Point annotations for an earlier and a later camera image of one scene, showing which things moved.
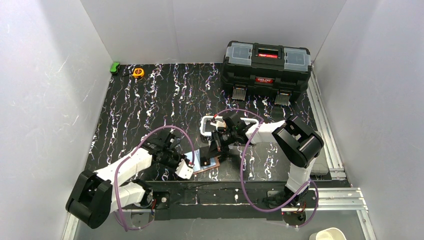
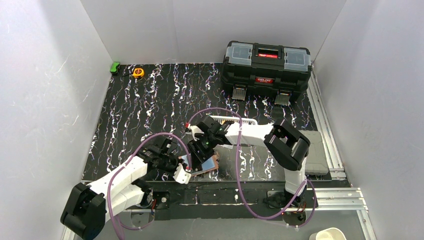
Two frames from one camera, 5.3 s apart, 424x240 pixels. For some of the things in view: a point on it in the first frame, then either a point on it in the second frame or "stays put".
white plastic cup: (332, 233) stays put
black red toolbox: (282, 69) stays put
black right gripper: (218, 145) to (198, 152)
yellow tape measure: (138, 72) stays put
